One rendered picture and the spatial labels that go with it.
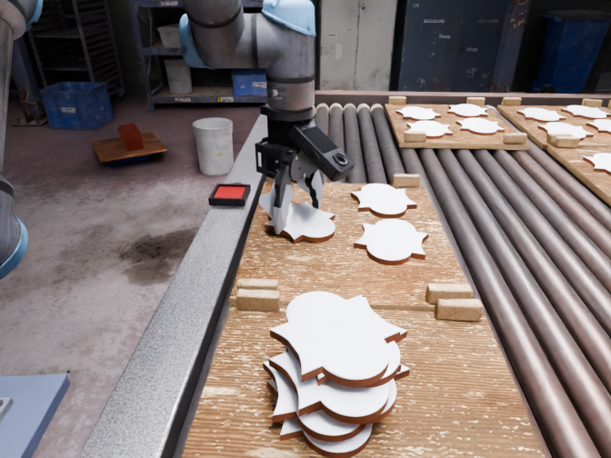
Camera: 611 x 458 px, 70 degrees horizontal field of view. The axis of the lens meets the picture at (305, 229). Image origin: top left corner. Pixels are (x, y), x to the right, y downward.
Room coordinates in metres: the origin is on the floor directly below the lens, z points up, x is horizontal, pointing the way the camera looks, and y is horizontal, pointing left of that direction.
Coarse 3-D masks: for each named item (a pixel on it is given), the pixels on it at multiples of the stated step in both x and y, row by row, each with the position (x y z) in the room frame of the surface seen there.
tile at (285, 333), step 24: (288, 312) 0.37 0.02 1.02; (312, 312) 0.37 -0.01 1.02; (336, 312) 0.37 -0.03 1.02; (360, 312) 0.37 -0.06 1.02; (288, 336) 0.33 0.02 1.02; (312, 336) 0.33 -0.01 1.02; (336, 336) 0.33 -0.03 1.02; (360, 336) 0.33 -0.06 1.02; (384, 336) 0.33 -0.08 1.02; (312, 360) 0.30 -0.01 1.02; (336, 360) 0.30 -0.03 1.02; (360, 360) 0.30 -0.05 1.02; (384, 360) 0.30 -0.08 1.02; (360, 384) 0.28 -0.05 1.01
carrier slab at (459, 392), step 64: (256, 320) 0.45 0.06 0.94; (448, 320) 0.45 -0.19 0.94; (256, 384) 0.34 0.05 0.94; (448, 384) 0.34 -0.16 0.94; (512, 384) 0.34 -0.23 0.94; (192, 448) 0.26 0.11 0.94; (256, 448) 0.26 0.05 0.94; (384, 448) 0.26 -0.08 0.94; (448, 448) 0.26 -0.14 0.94; (512, 448) 0.26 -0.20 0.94
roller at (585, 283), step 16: (480, 160) 1.10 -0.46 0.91; (496, 176) 0.98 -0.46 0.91; (512, 192) 0.88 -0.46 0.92; (528, 208) 0.80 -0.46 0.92; (528, 224) 0.76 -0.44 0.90; (544, 224) 0.73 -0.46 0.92; (544, 240) 0.69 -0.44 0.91; (560, 240) 0.67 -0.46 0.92; (560, 256) 0.63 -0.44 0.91; (576, 256) 0.62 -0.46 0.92; (576, 272) 0.58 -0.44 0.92; (576, 288) 0.55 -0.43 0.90; (592, 288) 0.54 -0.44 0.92; (592, 304) 0.51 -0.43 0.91; (608, 304) 0.50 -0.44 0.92; (608, 320) 0.47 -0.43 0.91
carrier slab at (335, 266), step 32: (416, 192) 0.84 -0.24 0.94; (256, 224) 0.70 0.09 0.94; (352, 224) 0.70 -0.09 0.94; (416, 224) 0.70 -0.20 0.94; (256, 256) 0.60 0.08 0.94; (288, 256) 0.60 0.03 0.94; (320, 256) 0.60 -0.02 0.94; (352, 256) 0.60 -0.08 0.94; (448, 256) 0.60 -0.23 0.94; (288, 288) 0.51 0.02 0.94; (320, 288) 0.51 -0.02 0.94; (352, 288) 0.51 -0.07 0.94; (384, 288) 0.51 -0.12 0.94; (416, 288) 0.51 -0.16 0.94
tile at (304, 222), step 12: (300, 204) 0.74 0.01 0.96; (288, 216) 0.70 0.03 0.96; (300, 216) 0.70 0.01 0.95; (312, 216) 0.70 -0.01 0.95; (324, 216) 0.70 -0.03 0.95; (288, 228) 0.66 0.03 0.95; (300, 228) 0.66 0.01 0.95; (312, 228) 0.66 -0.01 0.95; (324, 228) 0.66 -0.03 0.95; (300, 240) 0.64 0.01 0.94; (312, 240) 0.64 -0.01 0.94; (324, 240) 0.64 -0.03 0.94
